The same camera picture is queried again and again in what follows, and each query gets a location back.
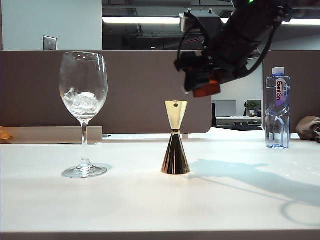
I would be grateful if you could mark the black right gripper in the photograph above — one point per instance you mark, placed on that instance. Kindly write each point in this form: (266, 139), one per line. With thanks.
(197, 62)

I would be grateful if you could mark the clear plastic water bottle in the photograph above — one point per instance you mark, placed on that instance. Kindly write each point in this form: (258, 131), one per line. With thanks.
(277, 112)

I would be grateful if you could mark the small amber measuring cup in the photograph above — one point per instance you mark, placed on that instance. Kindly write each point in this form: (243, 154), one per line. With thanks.
(207, 90)

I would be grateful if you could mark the narrow brown desk partition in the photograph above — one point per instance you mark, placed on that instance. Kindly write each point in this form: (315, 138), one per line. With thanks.
(302, 87)

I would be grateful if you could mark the clear ice pile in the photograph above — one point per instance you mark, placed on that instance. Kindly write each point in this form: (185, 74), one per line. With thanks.
(83, 102)

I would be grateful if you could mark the grey background monitor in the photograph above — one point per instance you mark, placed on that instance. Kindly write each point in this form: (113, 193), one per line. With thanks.
(225, 108)

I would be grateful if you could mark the green potted plant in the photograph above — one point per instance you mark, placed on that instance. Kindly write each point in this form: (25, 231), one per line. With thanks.
(252, 106)

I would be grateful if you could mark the wide brown desk partition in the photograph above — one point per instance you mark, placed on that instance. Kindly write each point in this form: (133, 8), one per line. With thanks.
(140, 87)

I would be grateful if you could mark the crumpled brown bag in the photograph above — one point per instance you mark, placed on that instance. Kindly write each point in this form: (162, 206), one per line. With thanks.
(308, 128)

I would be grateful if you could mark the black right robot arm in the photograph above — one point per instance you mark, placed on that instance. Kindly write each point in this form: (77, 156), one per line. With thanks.
(247, 30)

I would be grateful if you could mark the white partition foot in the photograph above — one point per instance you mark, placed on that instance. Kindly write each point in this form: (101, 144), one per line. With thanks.
(185, 136)

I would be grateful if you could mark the gold metal jigger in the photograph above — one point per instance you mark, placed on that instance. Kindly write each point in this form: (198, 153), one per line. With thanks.
(175, 155)

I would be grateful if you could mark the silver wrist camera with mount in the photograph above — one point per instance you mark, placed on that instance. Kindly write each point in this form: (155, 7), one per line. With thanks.
(197, 21)

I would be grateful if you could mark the metal wall switch plate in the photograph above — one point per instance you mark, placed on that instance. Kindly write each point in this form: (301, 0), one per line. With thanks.
(50, 43)

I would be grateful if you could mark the clear wine glass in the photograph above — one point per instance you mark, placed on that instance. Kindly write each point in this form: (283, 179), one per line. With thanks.
(83, 75)

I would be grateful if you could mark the white ceiling light strip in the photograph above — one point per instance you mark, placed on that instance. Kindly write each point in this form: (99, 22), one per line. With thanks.
(140, 20)

